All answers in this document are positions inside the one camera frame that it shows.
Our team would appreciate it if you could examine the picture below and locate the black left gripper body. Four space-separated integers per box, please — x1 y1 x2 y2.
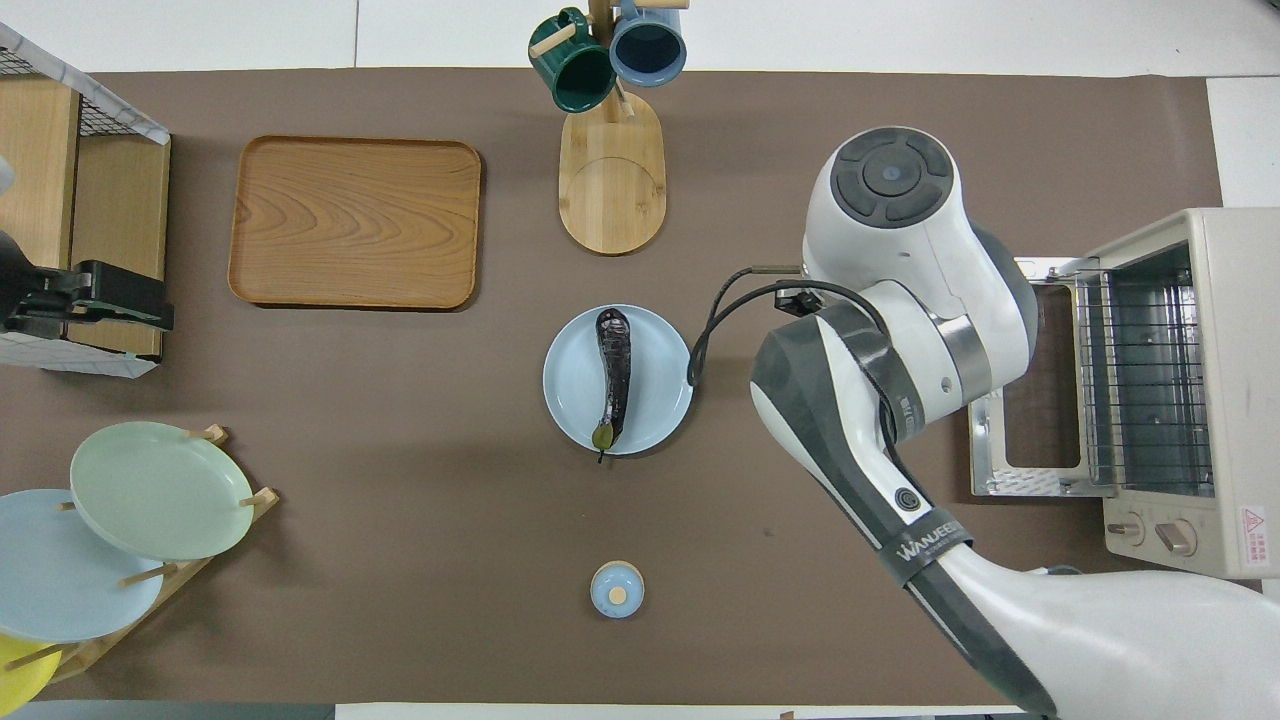
0 232 96 306

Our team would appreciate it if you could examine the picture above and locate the dark purple eggplant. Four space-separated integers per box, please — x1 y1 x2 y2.
592 308 633 464

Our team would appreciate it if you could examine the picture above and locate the light blue serving plate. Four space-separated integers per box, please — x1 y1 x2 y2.
543 304 694 457

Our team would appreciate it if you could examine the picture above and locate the metal oven rack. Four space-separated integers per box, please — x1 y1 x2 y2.
1075 245 1216 491

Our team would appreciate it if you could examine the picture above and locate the white toaster oven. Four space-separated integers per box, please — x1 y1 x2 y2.
1015 207 1280 581

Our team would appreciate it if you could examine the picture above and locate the wooden step shelf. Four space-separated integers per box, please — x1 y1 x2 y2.
0 75 171 359

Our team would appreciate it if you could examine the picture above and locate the white patterned cloth liner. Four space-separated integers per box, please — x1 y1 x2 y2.
0 22 171 379

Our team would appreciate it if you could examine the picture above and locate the pale green plate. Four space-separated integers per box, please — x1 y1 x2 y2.
70 421 255 561

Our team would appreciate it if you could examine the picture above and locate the wooden serving tray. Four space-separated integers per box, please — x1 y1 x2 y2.
228 135 483 311

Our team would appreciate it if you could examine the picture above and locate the light blue plate in rack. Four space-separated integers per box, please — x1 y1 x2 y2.
0 489 166 643

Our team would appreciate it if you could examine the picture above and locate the wooden plate rack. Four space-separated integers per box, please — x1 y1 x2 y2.
30 425 279 686

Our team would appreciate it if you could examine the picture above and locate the brown table mat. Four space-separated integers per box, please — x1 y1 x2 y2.
0 68 1226 706

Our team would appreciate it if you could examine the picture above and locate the yellow plate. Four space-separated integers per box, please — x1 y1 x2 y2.
0 633 63 717

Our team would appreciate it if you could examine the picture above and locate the dark green mug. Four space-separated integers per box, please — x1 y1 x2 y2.
528 8 617 114

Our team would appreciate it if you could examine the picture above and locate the wooden mug tree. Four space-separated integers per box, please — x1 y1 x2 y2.
530 0 691 256

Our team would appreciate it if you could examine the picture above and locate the blue mug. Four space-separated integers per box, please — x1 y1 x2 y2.
608 0 689 88

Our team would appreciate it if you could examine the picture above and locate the black wire basket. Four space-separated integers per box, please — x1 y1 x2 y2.
0 45 111 136

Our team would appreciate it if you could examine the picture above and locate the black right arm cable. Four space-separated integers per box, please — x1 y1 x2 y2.
687 265 901 451

